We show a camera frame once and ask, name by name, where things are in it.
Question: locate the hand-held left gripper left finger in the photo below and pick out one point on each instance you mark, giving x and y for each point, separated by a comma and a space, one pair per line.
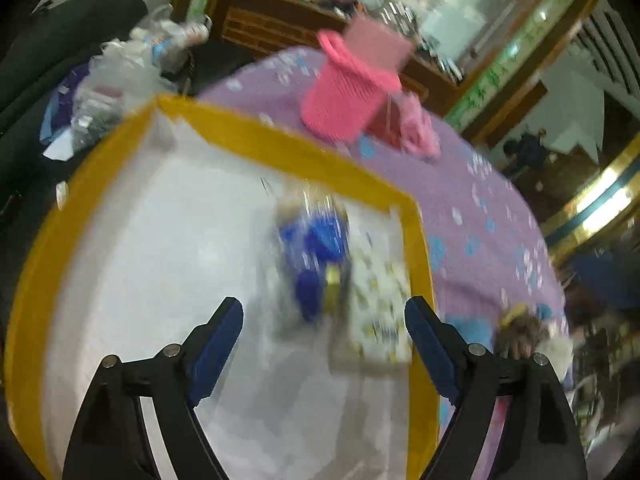
215, 355

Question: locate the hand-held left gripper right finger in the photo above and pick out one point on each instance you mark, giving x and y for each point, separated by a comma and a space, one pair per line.
430, 350

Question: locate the brown fluffy soft item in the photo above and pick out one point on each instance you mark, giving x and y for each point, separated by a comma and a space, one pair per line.
522, 332

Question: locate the yellow taped white box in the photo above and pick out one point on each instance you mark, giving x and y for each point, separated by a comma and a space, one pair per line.
175, 260

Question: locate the white fluffy soft item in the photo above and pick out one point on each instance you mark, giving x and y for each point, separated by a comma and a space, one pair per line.
560, 352

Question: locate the lemon print white packet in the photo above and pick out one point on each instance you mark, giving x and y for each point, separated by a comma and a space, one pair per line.
375, 300

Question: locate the purple floral blanket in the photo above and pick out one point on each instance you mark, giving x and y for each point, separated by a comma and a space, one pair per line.
475, 210

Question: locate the blue plastic packet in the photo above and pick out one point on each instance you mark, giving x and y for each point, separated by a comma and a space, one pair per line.
310, 240

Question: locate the pink fluffy cloth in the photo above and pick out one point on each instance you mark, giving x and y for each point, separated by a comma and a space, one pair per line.
420, 130

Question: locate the red plastic packet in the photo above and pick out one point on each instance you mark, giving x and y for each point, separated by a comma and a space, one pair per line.
387, 122

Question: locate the pink knitted basket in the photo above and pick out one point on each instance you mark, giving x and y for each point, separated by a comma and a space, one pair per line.
345, 95

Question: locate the pile of clear plastic bags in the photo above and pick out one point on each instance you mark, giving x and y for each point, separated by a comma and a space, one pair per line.
115, 80

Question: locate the pink sleeved plastic bottle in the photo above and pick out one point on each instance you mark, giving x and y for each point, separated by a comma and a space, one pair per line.
375, 42

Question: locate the wooden headboard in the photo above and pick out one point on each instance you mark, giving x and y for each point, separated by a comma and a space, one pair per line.
260, 20

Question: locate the black bag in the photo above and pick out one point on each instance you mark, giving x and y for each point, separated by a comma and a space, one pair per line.
50, 45

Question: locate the gold metal frame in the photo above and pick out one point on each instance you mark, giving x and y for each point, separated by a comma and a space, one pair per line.
600, 210

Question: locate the bamboo print wall panel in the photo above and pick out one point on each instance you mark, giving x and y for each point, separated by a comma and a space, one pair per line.
500, 75

